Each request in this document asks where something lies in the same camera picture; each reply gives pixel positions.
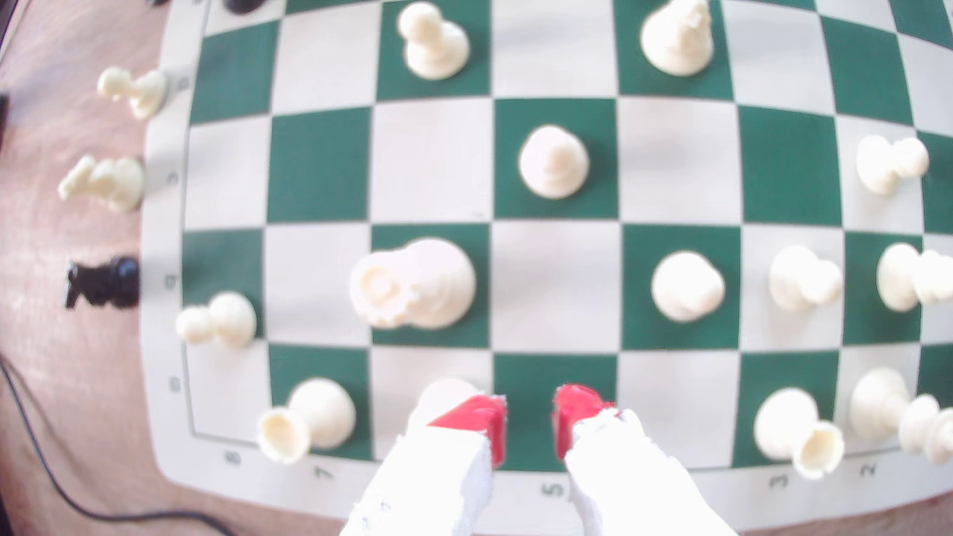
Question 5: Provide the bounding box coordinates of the white chess rook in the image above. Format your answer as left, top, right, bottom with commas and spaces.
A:
350, 238, 477, 331
753, 387, 846, 481
256, 377, 357, 465

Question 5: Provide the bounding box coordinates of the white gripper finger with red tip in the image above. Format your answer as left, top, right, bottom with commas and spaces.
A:
552, 384, 740, 536
340, 395, 509, 536

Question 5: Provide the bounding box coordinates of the green and white chess mat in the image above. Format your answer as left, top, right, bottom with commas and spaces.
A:
140, 0, 953, 522

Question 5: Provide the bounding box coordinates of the white chess bishop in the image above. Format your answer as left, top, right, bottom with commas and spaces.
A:
876, 243, 953, 313

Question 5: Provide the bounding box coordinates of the white chess pawn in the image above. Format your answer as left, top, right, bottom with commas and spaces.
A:
768, 246, 844, 312
856, 134, 930, 197
519, 125, 591, 200
397, 1, 472, 81
408, 378, 481, 431
176, 291, 258, 349
97, 67, 169, 120
651, 251, 726, 323

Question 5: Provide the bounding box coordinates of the tall white chess piece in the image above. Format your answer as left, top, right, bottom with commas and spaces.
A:
849, 367, 953, 466

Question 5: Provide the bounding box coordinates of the white chess knight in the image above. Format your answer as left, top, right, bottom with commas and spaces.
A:
58, 155, 146, 214
640, 0, 714, 77

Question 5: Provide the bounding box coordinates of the thin black cable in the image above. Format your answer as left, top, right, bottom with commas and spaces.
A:
0, 356, 239, 536

